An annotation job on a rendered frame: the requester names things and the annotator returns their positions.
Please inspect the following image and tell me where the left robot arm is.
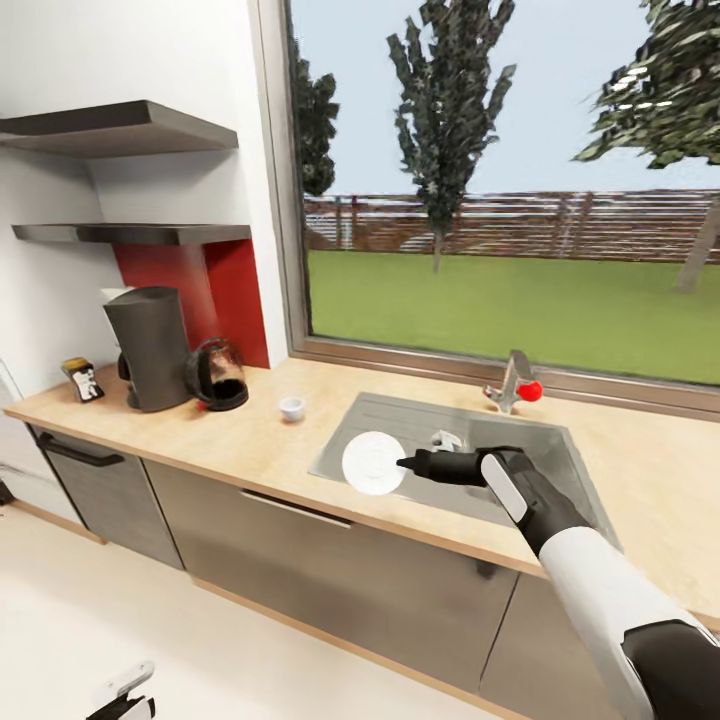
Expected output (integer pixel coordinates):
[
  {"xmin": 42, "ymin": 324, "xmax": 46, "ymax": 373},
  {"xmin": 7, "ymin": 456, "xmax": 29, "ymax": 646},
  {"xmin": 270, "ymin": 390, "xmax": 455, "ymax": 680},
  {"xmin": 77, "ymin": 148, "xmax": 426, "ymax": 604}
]
[{"xmin": 84, "ymin": 660, "xmax": 156, "ymax": 720}]

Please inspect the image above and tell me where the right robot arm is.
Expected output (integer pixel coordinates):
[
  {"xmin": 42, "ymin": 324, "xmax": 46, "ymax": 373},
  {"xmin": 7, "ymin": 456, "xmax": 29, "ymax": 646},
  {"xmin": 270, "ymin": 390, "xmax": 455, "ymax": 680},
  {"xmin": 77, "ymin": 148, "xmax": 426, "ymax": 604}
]
[{"xmin": 396, "ymin": 429, "xmax": 720, "ymax": 720}]

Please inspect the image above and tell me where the saucer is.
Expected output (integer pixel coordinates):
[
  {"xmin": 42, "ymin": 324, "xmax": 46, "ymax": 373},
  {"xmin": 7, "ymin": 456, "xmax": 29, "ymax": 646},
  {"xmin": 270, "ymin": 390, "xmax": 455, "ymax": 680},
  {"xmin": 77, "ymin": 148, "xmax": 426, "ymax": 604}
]
[{"xmin": 342, "ymin": 432, "xmax": 407, "ymax": 496}]

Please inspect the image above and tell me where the coffee cup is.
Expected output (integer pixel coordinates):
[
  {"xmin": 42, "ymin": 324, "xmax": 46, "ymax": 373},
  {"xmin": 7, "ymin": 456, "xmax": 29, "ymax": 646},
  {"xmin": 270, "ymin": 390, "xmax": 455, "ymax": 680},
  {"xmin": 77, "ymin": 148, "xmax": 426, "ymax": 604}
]
[{"xmin": 281, "ymin": 397, "xmax": 305, "ymax": 423}]

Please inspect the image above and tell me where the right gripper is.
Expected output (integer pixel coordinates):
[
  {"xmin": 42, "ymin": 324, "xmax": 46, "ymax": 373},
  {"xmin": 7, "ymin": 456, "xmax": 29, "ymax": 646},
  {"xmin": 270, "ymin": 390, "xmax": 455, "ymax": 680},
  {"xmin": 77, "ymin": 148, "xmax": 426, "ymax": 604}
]
[{"xmin": 396, "ymin": 449, "xmax": 462, "ymax": 485}]

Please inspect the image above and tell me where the bottle of coffee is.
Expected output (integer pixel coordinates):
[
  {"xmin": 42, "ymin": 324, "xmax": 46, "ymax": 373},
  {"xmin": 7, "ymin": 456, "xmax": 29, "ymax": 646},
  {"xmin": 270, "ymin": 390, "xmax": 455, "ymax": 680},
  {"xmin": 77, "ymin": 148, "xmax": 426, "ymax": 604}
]
[{"xmin": 61, "ymin": 357, "xmax": 104, "ymax": 403}]

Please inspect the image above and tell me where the electric kettle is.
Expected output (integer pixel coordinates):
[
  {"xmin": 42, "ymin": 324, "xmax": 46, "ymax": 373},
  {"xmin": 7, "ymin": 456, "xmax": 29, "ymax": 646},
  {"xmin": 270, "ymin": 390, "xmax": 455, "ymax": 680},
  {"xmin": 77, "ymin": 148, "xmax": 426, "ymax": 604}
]
[{"xmin": 184, "ymin": 337, "xmax": 249, "ymax": 412}]

